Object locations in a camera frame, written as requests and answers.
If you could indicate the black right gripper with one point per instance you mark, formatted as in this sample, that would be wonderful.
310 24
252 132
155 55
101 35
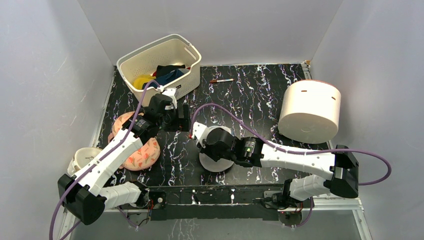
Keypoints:
205 151

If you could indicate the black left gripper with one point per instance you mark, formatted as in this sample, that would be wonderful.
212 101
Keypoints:
183 124

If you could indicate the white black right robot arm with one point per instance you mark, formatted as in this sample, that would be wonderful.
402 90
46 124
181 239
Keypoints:
330 173

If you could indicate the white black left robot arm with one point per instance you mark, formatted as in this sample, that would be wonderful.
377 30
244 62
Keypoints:
85 195

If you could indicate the cream perforated laundry basket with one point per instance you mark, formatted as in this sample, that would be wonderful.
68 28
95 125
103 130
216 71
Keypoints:
169 62

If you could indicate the navy blue cloth in basket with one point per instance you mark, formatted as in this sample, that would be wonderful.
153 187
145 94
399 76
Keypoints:
164 79

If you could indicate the black cloth in basket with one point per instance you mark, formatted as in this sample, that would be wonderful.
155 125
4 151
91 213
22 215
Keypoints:
162 70

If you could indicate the yellow cloth in basket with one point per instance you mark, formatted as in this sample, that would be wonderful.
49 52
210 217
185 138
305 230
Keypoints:
141 80

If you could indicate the red white marker pen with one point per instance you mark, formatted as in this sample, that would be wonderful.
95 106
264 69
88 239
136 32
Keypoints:
221 80

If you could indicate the cream cylindrical drum container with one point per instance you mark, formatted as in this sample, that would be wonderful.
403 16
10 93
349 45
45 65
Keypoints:
310 112

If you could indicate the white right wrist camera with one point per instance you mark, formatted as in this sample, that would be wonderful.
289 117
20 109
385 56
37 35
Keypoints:
199 133

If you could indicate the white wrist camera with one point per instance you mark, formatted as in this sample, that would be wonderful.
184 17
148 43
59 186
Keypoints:
171 92
199 133

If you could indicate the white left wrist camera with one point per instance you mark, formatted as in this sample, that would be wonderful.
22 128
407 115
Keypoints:
171 92

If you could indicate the black robot base mount plate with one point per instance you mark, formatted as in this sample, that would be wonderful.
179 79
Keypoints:
241 201

